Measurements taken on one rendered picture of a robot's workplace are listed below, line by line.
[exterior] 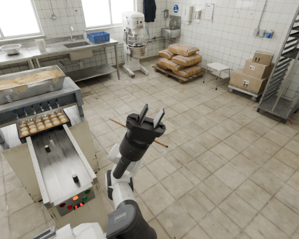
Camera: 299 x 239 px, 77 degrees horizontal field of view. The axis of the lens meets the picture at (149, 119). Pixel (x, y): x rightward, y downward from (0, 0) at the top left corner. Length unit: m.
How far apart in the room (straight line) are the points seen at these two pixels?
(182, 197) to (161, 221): 0.36
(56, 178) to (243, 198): 1.90
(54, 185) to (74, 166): 0.18
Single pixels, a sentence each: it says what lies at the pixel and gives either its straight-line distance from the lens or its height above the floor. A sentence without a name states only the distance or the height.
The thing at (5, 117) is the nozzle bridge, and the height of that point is 1.07.
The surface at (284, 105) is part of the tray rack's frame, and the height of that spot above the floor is 0.15.
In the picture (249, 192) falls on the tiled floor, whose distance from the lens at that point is 2.54.
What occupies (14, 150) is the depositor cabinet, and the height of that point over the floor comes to 0.80.
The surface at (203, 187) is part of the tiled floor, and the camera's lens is 2.40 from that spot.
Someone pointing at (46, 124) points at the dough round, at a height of 0.92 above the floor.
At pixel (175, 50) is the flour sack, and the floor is 0.62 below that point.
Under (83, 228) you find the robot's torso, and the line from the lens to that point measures 0.72.
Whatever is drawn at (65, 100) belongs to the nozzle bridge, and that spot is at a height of 1.07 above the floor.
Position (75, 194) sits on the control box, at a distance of 1.36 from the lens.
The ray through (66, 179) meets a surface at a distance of 1.45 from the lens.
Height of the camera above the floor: 1.92
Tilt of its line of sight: 36 degrees down
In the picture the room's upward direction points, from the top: straight up
